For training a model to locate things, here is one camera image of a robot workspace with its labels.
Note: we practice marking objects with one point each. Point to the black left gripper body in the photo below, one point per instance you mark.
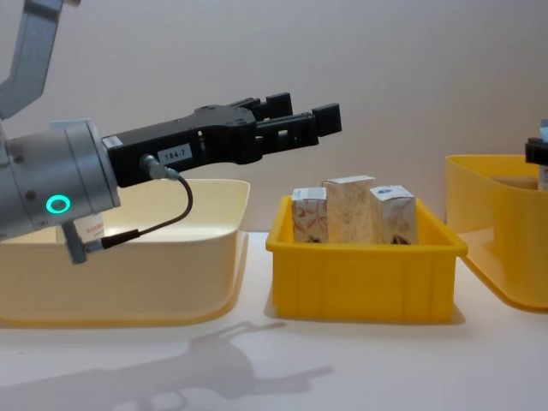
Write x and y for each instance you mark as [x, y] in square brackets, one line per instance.
[180, 141]

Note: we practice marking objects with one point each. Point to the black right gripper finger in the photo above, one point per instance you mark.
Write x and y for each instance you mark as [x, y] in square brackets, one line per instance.
[537, 150]

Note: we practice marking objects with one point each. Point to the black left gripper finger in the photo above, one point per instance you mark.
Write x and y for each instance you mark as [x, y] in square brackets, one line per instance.
[327, 120]
[279, 105]

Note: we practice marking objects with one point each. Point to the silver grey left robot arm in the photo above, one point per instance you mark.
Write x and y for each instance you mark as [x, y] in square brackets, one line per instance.
[47, 171]

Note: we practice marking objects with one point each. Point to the tall beige patterned carton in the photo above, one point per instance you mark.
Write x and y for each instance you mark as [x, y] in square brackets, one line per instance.
[351, 210]

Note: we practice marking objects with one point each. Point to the yellow rounded plastic bin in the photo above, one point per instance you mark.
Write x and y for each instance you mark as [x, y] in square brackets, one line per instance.
[505, 240]

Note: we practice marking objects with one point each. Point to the small patterned carton, red swirls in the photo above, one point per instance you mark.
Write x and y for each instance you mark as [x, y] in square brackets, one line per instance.
[309, 218]

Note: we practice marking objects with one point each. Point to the patterned carton, blue top mark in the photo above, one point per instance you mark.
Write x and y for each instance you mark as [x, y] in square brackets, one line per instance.
[396, 218]

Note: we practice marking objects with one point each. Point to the white carton with red print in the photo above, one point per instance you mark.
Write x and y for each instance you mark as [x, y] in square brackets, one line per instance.
[92, 227]

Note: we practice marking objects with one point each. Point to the cream plastic bin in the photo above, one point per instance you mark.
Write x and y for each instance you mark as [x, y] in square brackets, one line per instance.
[128, 274]

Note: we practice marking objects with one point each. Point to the yellow rectangular plastic bin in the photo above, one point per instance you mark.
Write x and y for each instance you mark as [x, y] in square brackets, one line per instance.
[364, 278]

